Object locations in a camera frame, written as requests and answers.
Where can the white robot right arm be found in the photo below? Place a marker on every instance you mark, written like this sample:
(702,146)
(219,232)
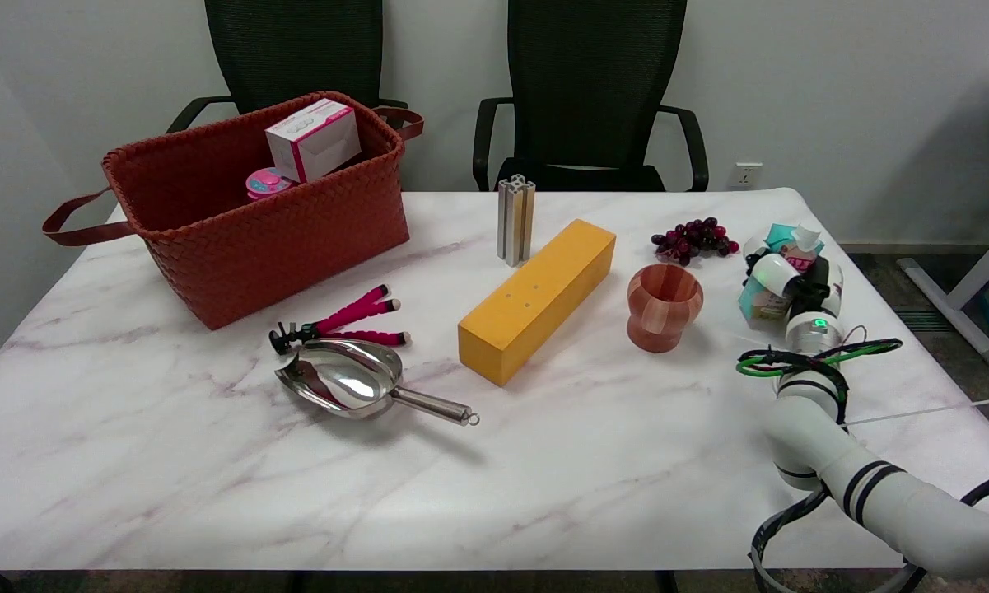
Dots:
(815,445)

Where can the aluminium extrusion profile piece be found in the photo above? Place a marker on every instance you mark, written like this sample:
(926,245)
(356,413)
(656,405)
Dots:
(515,218)

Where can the white desk frame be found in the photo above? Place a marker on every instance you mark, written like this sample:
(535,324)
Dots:
(959,313)

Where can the dark purple grape bunch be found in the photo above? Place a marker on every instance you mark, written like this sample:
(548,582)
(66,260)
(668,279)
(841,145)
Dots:
(696,237)

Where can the black mesh office chair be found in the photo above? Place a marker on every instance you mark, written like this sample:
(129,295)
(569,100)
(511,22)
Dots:
(593,66)
(296,41)

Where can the brown wooden vase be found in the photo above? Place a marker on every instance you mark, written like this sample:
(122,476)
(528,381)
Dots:
(663,317)

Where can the white and pink box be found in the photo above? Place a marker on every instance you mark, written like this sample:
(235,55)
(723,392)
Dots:
(317,140)

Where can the yellow rectangular block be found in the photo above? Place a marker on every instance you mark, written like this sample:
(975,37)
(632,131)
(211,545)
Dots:
(535,296)

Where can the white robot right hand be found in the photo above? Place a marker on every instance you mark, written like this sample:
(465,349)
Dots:
(819,288)

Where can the pink flexible mini tripod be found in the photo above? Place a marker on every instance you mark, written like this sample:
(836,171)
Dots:
(354,313)

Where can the teal blue drink carton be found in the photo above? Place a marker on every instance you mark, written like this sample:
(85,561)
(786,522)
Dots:
(759,305)

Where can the red woven basket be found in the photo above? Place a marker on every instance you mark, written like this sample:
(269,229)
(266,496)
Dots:
(280,239)

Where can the white wall socket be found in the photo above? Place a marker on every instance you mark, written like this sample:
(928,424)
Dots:
(745,175)

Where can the pink round container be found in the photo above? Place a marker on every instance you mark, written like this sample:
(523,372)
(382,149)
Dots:
(265,183)

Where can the shiny metal scoop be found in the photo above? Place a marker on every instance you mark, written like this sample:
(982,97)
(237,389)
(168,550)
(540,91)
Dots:
(346,379)

